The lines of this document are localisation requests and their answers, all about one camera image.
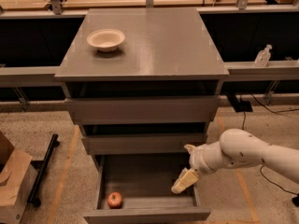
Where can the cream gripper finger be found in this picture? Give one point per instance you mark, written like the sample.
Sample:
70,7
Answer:
190,148
186,179

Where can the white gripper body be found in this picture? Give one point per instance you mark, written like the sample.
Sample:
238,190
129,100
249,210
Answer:
197,159

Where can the red apple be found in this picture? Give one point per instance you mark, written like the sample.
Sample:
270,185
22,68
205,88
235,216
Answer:
114,200

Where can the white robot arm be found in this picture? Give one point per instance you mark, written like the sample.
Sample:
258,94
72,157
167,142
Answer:
237,149

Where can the grey top drawer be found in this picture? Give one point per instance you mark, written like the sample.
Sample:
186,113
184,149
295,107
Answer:
142,110

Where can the grey open bottom drawer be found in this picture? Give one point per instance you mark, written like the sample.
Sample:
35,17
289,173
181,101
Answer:
144,182

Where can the grey drawer cabinet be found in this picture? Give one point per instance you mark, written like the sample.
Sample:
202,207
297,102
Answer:
167,52

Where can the grey middle drawer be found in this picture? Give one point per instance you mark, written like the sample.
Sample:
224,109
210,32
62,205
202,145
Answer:
141,143

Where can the black floor power box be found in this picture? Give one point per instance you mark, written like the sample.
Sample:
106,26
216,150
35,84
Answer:
238,104

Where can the clear sanitizer pump bottle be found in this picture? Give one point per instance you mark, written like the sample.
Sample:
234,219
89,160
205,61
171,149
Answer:
263,56

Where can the white paper bowl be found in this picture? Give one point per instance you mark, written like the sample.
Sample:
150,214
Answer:
106,40

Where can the black metal bar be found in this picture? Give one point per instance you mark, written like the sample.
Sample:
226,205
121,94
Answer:
41,167

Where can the brown cardboard box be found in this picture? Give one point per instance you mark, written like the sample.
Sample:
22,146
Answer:
17,177

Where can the grey metal rail shelf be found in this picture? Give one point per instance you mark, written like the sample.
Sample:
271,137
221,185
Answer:
43,76

